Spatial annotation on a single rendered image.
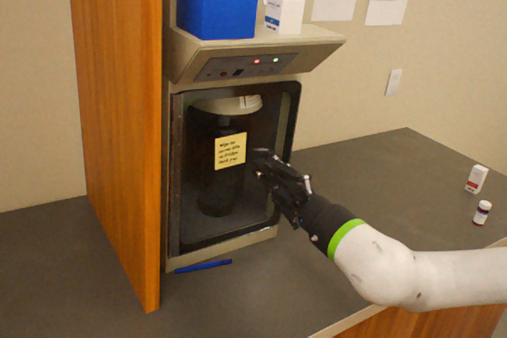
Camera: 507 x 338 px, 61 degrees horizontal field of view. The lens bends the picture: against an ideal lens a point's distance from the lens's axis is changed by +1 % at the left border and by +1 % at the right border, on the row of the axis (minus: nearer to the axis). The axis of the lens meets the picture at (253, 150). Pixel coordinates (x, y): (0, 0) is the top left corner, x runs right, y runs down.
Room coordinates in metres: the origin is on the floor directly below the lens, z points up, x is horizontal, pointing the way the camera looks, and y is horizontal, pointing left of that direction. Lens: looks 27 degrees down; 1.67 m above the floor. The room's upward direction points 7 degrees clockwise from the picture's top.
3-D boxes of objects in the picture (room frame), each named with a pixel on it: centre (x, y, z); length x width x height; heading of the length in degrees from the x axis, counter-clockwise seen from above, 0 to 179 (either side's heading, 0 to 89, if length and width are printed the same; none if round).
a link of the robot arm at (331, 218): (0.65, -0.17, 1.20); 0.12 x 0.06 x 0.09; 126
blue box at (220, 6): (0.74, 0.09, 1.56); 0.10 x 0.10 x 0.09; 36
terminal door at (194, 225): (0.84, 0.04, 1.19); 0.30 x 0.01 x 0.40; 125
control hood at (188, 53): (0.80, 0.01, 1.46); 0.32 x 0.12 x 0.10; 126
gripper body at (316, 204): (0.71, -0.12, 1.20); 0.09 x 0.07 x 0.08; 36
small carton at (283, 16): (0.82, -0.03, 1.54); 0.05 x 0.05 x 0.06; 35
